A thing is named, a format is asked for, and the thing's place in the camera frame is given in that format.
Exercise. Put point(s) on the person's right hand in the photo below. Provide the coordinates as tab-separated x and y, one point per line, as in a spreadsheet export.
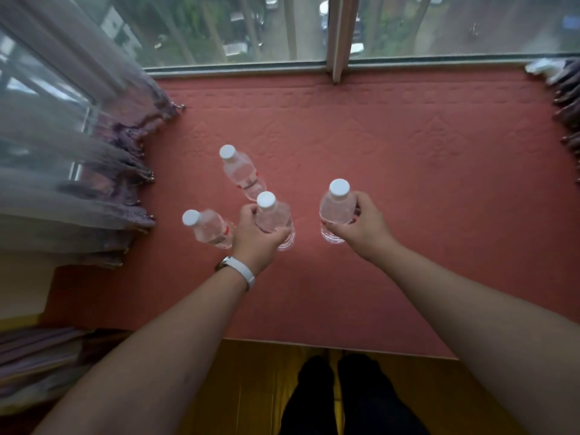
369	235

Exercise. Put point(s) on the person's left hand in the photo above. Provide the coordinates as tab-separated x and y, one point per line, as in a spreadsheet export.
253	249

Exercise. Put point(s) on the clear plastic water bottle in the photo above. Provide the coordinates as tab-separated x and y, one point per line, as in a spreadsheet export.
208	228
242	172
272	212
337	208

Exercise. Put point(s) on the red window seat mat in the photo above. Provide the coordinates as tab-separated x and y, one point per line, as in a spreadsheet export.
430	176

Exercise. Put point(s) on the person's left forearm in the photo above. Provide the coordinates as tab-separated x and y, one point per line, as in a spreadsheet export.
149	357

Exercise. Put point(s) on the person's right forearm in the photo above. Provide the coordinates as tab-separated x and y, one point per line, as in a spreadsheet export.
476	312

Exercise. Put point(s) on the person's black trousers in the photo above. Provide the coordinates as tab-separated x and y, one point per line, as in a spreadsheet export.
362	403

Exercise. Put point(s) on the smartwatch with white band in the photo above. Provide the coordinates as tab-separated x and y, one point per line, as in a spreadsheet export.
242	269

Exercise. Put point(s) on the large bay window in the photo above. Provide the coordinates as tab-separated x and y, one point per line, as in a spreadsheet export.
340	40

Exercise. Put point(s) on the sheer purple curtain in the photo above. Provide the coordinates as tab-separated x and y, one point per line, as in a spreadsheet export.
566	99
68	176

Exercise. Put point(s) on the brown striped curtain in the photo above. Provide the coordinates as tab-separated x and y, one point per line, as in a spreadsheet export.
45	357

